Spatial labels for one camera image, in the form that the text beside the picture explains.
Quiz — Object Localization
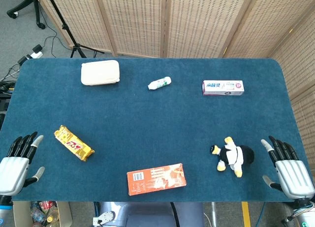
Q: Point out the grey robot torso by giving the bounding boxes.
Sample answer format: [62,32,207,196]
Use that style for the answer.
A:
[93,201,205,227]

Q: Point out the beige lidded lunch box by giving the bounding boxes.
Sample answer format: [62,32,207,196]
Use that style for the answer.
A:
[80,60,121,86]

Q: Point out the penguin plush toy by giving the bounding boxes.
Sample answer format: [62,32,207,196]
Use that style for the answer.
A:
[210,136,255,178]

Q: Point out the cardboard waste box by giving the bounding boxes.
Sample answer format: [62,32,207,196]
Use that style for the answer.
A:
[13,200,73,227]

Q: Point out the black tripod stand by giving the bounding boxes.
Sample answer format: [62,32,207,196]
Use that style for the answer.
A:
[44,0,105,59]

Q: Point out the black office chair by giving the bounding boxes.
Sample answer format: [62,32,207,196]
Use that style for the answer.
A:
[6,0,46,30]

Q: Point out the red drink can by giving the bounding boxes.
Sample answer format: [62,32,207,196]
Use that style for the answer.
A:
[39,200,55,212]

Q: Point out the clear plastic bottle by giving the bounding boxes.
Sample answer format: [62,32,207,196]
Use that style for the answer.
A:
[31,202,46,223]

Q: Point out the blue table cloth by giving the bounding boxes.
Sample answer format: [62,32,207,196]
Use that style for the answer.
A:
[0,57,315,203]

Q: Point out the small white bottle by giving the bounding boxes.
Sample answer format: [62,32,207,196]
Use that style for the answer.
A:
[147,76,172,91]

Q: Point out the white toothpaste box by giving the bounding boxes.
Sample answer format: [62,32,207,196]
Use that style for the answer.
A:
[202,80,245,97]

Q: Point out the orange cardboard box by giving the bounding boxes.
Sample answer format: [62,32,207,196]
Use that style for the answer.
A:
[126,163,188,196]

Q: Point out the yellow cap bottle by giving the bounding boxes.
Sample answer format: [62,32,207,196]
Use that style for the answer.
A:
[45,211,61,225]

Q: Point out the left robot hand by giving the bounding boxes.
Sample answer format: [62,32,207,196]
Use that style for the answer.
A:
[0,131,46,196]

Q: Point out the yellow snack pack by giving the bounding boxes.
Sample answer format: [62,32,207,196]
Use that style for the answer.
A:
[54,125,95,162]

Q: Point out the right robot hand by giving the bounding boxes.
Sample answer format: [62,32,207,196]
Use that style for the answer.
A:
[260,135,315,201]

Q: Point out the black cable bundle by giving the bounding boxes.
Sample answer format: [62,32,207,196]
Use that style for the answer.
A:
[0,64,21,93]

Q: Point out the white power strip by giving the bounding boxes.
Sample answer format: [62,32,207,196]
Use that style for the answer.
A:
[24,51,43,60]

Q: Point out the metal table leg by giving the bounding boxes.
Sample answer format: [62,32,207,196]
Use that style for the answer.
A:
[211,201,219,227]

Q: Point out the black equipment case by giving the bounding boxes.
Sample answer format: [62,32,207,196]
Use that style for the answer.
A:
[0,91,12,130]

